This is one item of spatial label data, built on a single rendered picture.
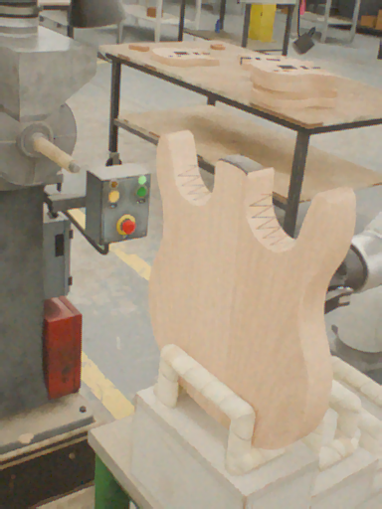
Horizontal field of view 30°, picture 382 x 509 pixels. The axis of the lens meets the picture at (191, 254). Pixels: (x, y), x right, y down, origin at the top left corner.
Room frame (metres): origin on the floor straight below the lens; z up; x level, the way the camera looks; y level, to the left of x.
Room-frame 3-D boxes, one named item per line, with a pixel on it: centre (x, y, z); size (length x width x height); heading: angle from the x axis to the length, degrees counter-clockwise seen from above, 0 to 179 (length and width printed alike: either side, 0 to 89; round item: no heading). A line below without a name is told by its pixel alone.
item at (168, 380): (0.92, 0.02, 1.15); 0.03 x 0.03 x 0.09
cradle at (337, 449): (0.91, -0.25, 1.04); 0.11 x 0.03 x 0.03; 131
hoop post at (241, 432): (0.79, -0.09, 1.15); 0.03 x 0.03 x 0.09
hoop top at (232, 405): (0.86, -0.04, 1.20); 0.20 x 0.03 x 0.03; 40
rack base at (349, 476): (0.98, -0.19, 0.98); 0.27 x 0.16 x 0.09; 41
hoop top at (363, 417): (1.06, -0.28, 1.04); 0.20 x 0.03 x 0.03; 40
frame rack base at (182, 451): (0.89, -0.07, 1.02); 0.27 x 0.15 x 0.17; 41
